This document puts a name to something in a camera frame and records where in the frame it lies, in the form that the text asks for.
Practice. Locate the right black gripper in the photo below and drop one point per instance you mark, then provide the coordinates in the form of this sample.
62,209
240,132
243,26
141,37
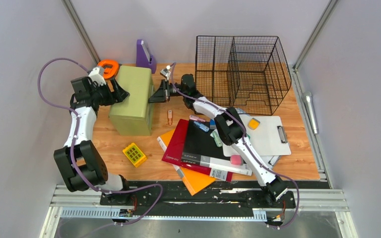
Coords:
161,95

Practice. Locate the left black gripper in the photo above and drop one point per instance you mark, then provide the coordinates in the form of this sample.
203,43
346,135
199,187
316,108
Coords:
119,97

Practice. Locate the green drawer cabinet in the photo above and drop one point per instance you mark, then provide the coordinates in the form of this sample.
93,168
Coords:
133,116

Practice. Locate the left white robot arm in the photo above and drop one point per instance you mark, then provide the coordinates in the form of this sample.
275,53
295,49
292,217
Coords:
79,162

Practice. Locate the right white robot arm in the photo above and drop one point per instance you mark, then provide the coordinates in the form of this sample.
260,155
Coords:
230,127

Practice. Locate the orange tape roll holder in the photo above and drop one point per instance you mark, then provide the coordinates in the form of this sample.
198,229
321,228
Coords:
111,68

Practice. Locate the pink highlighter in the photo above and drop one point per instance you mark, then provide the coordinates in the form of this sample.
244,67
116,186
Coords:
196,118

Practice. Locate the purple tape dispenser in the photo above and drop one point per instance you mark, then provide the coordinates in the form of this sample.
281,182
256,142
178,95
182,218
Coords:
144,58

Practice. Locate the blue highlighter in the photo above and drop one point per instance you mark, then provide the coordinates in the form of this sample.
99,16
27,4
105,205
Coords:
201,126

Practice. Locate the blue eraser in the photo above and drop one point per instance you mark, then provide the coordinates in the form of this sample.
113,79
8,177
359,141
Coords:
212,124

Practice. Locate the red folder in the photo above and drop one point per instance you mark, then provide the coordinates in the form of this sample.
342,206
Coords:
173,154

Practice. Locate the yellow grid box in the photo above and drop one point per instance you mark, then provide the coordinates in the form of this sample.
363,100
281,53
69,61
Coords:
134,155

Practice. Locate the black clip file folder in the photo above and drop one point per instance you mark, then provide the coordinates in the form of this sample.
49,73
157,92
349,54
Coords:
200,149

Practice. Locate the green highlighter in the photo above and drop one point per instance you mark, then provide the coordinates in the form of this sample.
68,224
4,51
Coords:
214,134

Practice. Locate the orange folder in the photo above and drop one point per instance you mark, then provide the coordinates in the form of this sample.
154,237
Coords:
193,181

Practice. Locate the orange eraser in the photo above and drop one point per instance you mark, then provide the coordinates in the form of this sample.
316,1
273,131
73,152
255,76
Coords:
253,124

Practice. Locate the pink eraser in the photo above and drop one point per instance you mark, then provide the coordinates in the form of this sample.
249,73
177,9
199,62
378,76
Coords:
236,160

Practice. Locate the white clipboard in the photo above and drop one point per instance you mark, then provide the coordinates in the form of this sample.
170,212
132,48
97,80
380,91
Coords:
266,138

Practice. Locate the papers under clipboard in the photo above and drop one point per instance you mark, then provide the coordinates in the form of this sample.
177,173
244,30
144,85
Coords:
271,160

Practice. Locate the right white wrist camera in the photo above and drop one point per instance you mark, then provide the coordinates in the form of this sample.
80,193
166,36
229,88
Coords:
166,72

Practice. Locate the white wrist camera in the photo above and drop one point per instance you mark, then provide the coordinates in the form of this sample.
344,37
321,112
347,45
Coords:
97,75
166,72

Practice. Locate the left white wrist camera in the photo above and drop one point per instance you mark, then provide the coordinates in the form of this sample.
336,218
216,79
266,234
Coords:
97,75

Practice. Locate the black wire mesh basket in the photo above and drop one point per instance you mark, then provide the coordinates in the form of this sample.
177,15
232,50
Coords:
246,72

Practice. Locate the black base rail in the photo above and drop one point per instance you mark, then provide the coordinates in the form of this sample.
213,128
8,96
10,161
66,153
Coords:
220,199

